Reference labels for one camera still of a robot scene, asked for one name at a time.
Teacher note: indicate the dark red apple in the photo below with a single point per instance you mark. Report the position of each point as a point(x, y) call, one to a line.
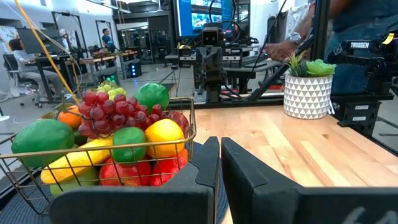
point(181, 119)

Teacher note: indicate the large green fruit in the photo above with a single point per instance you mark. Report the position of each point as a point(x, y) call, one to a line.
point(128, 144)

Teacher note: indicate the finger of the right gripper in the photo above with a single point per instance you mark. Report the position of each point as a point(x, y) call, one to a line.
point(214, 60)
point(209, 60)

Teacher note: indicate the person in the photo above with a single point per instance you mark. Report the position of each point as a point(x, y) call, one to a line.
point(107, 39)
point(25, 62)
point(357, 18)

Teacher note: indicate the light green pear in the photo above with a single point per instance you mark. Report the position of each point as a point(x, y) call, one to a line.
point(77, 183)

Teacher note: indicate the round dark blue placemat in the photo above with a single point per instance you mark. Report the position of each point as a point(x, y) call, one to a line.
point(18, 211)

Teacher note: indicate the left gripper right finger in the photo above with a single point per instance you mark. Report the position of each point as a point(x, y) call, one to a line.
point(280, 205)

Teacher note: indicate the yellow orange mango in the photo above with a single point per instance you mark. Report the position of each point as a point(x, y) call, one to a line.
point(164, 137)

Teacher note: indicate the red orange mango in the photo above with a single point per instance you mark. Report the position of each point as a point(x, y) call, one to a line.
point(169, 168)

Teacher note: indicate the green avocado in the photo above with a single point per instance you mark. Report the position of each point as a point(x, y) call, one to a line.
point(42, 141)

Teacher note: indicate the yellow banana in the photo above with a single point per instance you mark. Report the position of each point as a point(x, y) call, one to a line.
point(74, 161)

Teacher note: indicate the green artificial succulent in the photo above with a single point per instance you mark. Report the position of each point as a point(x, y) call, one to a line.
point(320, 68)

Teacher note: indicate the white patterned plant pot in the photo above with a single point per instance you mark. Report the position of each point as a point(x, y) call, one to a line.
point(308, 99)

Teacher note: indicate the green grape bunch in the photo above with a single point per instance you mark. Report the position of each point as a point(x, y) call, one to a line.
point(112, 90)

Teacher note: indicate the tangerine cluster with leaves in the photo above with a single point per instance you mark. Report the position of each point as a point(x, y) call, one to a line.
point(70, 117)

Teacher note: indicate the person's hand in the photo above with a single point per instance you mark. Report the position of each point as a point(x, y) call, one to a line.
point(280, 49)

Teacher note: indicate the silver wristwatch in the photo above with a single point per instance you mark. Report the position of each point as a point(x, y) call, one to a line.
point(294, 38)

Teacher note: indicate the round green lime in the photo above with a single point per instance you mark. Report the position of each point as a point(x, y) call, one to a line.
point(152, 95)

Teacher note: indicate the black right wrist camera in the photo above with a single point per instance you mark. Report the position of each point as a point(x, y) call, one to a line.
point(212, 35)

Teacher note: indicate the long wooden desk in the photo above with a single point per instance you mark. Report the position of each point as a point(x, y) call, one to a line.
point(105, 59)

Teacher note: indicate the purple grape bunch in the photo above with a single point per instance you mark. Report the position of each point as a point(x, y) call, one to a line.
point(109, 112)

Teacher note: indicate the black computer tower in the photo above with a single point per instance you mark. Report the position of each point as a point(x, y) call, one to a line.
point(134, 70)

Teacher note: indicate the bright red apple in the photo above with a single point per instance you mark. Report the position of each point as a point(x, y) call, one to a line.
point(124, 172)

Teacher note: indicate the large display screen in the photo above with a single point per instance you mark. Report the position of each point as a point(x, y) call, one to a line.
point(186, 15)

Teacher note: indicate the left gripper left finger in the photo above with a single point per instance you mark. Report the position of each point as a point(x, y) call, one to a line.
point(140, 208)

